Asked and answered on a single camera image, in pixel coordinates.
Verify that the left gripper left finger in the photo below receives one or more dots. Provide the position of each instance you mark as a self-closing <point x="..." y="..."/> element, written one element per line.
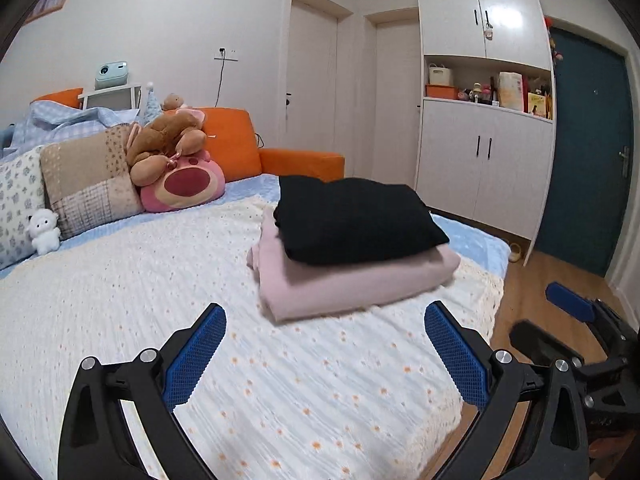
<point x="188" y="352"/>

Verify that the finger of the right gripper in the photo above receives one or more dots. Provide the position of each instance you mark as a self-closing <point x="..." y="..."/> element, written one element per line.
<point x="576" y="306"/>

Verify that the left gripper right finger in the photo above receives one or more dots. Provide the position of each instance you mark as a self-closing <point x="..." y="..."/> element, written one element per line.
<point x="464" y="353"/>

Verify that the black sweater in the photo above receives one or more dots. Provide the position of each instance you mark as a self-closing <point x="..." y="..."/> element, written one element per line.
<point x="352" y="221"/>

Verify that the white floral bed blanket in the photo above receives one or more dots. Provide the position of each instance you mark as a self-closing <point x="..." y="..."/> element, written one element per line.
<point x="357" y="396"/>

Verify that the light blue bed sheet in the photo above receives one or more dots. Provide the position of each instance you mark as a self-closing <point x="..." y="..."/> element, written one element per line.
<point x="488" y="251"/>

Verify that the pink folded garment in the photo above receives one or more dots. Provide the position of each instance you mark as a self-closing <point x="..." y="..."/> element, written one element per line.
<point x="291" y="290"/>

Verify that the pink strawberry bear plush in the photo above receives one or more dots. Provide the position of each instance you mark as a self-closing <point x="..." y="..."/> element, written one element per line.
<point x="195" y="180"/>

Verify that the small white plush toy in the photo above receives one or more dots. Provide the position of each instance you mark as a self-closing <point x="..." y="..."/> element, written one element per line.
<point x="44" y="232"/>

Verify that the beige patchwork pillow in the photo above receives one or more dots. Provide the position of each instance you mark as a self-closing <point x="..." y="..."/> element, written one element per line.
<point x="88" y="182"/>

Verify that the brown teddy bear plush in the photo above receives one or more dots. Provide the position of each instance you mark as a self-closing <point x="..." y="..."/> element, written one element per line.
<point x="152" y="149"/>

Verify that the white wardrobe cabinet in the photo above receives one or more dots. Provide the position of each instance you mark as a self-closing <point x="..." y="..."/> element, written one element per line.
<point x="487" y="131"/>

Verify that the floral white pillow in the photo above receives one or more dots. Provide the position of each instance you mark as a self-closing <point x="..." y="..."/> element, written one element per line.
<point x="21" y="194"/>

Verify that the white bedside shelf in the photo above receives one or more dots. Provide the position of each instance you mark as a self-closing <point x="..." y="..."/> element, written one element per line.
<point x="125" y="97"/>

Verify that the blue checked duvet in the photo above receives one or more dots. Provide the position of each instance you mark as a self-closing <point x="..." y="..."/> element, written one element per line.
<point x="48" y="122"/>

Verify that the mint green projector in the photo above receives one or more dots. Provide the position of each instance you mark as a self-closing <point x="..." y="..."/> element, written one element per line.
<point x="112" y="74"/>

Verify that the white door right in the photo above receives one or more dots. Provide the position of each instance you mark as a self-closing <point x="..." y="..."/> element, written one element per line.
<point x="397" y="61"/>

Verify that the white door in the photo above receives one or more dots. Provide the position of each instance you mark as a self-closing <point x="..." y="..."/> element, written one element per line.
<point x="397" y="61"/>
<point x="315" y="51"/>

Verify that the white door left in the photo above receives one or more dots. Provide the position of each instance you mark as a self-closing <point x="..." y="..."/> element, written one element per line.
<point x="315" y="51"/>

